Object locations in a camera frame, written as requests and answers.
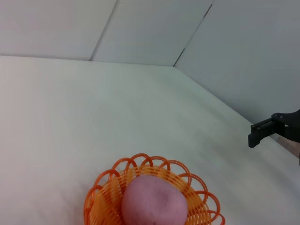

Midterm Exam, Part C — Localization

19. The pink peach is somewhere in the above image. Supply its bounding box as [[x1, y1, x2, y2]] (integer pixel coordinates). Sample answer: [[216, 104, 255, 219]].
[[121, 175, 188, 225]]

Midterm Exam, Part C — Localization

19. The orange plastic woven basket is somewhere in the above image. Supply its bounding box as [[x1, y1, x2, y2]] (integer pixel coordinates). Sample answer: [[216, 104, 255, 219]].
[[83, 153, 226, 225]]

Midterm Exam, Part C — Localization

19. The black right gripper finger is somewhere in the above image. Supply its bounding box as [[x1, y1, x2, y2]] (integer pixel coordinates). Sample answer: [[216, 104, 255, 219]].
[[247, 117, 286, 149]]

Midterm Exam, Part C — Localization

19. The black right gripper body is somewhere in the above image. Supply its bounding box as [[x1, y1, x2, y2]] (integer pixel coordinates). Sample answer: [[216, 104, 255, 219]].
[[271, 109, 300, 143]]

